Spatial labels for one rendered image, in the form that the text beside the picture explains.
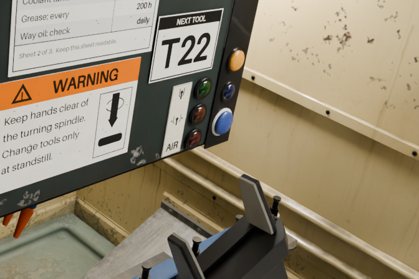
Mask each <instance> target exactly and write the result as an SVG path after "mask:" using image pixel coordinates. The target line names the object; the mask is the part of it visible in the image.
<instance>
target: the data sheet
mask: <svg viewBox="0 0 419 279"><path fill-rule="evenodd" d="M158 3H159V0H12V5H11V26H10V38H9V59H8V70H7V77H13V76H18V75H24V74H28V73H34V72H41V71H45V70H51V69H57V68H61V67H68V66H72V65H78V64H84V63H89V62H95V61H99V60H105V59H112V58H116V57H122V56H126V55H132V54H139V53H143V52H149V51H152V43H153V35H154V31H155V23H156V18H157V10H158Z"/></svg>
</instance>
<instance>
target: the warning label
mask: <svg viewBox="0 0 419 279"><path fill-rule="evenodd" d="M140 62H141V57H137V58H132V59H127V60H120V61H116V62H111V63H106V64H100V65H94V66H90V67H84V68H80V69H74V70H68V71H64V72H57V73H52V74H47V75H41V76H38V77H31V78H25V79H21V80H15V81H11V82H5V83H0V194H2V193H4V192H7V191H11V190H13V189H17V188H19V187H22V186H26V185H28V184H32V183H34V182H37V181H41V180H44V179H47V178H50V177H53V176H56V175H59V174H62V173H66V172H68V171H71V170H74V169H77V168H81V167H83V166H86V165H89V164H92V163H96V162H98V161H101V160H104V159H107V158H111V157H113V156H116V155H119V154H123V153H126V152H127V150H128V142H129V137H130V129H131V124H132V116H133V108H134V104H135V95H136V91H137V83H138V75H139V70H140Z"/></svg>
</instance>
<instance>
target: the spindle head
mask: <svg viewBox="0 0 419 279"><path fill-rule="evenodd" d="M233 1H234V0H159V3H158V10H157V18H156V23H155V31H154V35H153V43H152V51H149V52H143V53H139V54H132V55H126V56H122V57H116V58H112V59H105V60H99V61H95V62H89V63H84V64H78V65H72V66H68V67H61V68H57V69H51V70H45V71H41V72H34V73H28V74H24V75H18V76H13V77H7V70H8V59H9V38H10V26H11V5H12V0H0V83H5V82H11V81H15V80H21V79H25V78H31V77H38V76H41V75H47V74H52V73H57V72H64V71H68V70H74V69H80V68H84V67H90V66H94V65H100V64H106V63H111V62H116V61H120V60H127V59H132V58H137V57H141V62H140V70H139V75H138V83H137V91H136V95H135V104H134V108H133V116H132V124H131V129H130V137H129V142H128V150H127V152H126V153H123V154H119V155H116V156H113V157H111V158H107V159H104V160H101V161H98V162H96V163H92V164H89V165H86V166H83V167H81V168H77V169H74V170H71V171H68V172H66V173H62V174H59V175H56V176H53V177H50V178H47V179H44V180H41V181H37V182H34V183H32V184H28V185H26V186H22V187H19V188H17V189H13V190H11V191H7V192H4V193H2V194H0V218H2V217H5V216H7V215H10V214H13V213H16V212H19V211H21V210H24V209H27V208H30V207H32V206H36V205H38V204H41V203H43V202H47V201H49V200H52V199H55V198H57V197H60V196H63V195H66V194H69V193H71V192H74V191H77V190H79V189H83V188H85V187H88V186H91V185H93V184H96V183H99V182H102V181H105V180H107V179H110V178H113V177H115V176H119V175H121V174H124V173H127V172H129V171H133V170H135V169H138V168H141V167H143V166H146V165H149V164H151V163H155V162H157V161H160V160H162V159H165V158H169V157H171V156H174V155H176V154H180V153H182V152H185V151H188V149H186V147H185V139H186V136H187V134H188V133H189V132H190V131H191V130H192V129H194V128H199V129H200V130H201V132H202V138H201V141H200V143H199V145H198V146H197V147H199V146H201V145H204V144H205V139H206V134H207V130H208V125H209V121H210V115H211V109H212V106H213V100H214V94H215V91H216V85H217V81H218V75H219V70H220V66H221V60H222V57H223V51H224V44H225V40H226V34H227V31H228V26H229V20H230V16H231V10H232V6H233ZM217 8H224V9H223V15H222V19H221V25H220V28H219V34H218V40H217V44H216V50H215V54H214V60H213V66H212V69H209V70H204V71H200V72H196V73H191V74H188V75H182V76H179V77H175V78H169V79H166V80H161V81H158V82H153V83H148V77H149V72H150V64H151V60H152V52H153V45H154V40H155V32H156V28H157V20H158V16H164V15H170V14H179V13H184V12H193V11H203V10H208V9H217ZM203 77H209V78H210V79H211V81H212V88H211V91H210V93H209V95H208V96H207V97H206V98H204V99H202V100H198V99H197V98H196V97H195V87H196V84H197V83H198V82H199V80H200V79H202V78H203ZM189 82H193V83H192V88H191V94H190V100H189V104H188V110H187V114H186V120H185V127H184V130H183V137H182V141H181V147H180V151H179V152H177V153H173V154H171V155H168V156H165V157H162V158H161V151H162V146H163V139H164V135H165V128H166V122H167V118H168V110H169V107H170V100H171V93H172V89H173V87H174V86H177V85H181V84H184V83H189ZM199 103H204V104H205V105H206V107H207V113H206V116H205V118H204V120H203V121H202V122H201V123H200V124H198V125H192V124H191V123H190V113H191V111H192V109H193V108H194V106H195V105H197V104H199Z"/></svg>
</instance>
